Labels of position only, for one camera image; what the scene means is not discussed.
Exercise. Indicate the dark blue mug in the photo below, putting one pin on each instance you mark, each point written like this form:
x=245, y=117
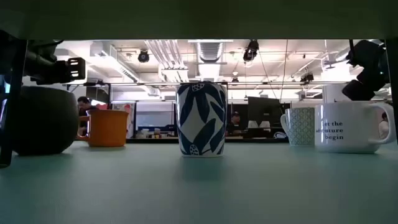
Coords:
x=43, y=121

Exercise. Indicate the white teal lattice mug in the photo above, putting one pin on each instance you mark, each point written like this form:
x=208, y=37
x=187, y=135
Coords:
x=300, y=127

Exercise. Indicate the orange mug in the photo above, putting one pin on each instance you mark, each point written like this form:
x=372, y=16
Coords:
x=107, y=127

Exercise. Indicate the blue leaf print mug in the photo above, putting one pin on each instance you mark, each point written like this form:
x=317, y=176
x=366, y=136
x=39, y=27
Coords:
x=202, y=124

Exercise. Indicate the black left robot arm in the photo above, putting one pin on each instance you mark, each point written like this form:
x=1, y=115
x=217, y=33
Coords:
x=40, y=65

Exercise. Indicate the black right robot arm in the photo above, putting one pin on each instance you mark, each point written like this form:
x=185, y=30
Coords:
x=367, y=53

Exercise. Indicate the person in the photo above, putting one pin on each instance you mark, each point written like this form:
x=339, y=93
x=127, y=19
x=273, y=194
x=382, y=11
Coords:
x=384, y=124
x=83, y=107
x=235, y=123

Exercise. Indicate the black computer monitor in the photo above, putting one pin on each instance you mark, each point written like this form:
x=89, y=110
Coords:
x=264, y=109

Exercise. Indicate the white partition panel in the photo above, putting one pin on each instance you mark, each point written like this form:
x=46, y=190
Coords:
x=154, y=116

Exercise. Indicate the green table mat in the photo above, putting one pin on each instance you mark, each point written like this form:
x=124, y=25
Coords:
x=199, y=193

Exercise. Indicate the black ceiling camera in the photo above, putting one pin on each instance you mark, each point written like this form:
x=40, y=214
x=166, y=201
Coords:
x=307, y=77
x=251, y=49
x=143, y=56

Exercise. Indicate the ceiling ventilation duct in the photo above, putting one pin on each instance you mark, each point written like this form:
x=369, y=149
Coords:
x=210, y=51

